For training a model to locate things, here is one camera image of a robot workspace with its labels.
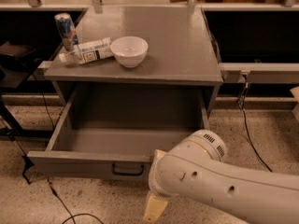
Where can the grey drawer cabinet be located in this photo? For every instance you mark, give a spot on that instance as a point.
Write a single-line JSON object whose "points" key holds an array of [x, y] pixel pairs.
{"points": [[180, 53]]}

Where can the black tripod stand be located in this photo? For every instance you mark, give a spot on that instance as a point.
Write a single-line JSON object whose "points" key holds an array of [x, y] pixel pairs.
{"points": [[11, 137]]}

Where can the grey top drawer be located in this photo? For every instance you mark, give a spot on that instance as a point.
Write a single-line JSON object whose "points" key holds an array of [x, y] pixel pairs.
{"points": [[111, 132]]}

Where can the blue silver drink can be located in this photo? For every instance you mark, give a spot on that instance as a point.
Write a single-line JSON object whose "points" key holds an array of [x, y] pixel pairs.
{"points": [[67, 30]]}

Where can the white carton bottle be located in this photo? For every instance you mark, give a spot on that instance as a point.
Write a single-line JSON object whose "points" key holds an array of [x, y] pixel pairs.
{"points": [[88, 52]]}

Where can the white ceramic bowl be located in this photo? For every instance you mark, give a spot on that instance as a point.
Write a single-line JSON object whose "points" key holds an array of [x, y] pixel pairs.
{"points": [[129, 51]]}

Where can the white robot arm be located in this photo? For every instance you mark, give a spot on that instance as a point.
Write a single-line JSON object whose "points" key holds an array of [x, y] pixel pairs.
{"points": [[196, 169]]}

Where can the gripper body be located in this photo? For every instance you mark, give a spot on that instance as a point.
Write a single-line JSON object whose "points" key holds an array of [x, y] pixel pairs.
{"points": [[154, 180]]}

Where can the black side table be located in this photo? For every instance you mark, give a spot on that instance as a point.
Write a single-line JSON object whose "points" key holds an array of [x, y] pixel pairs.
{"points": [[17, 63]]}

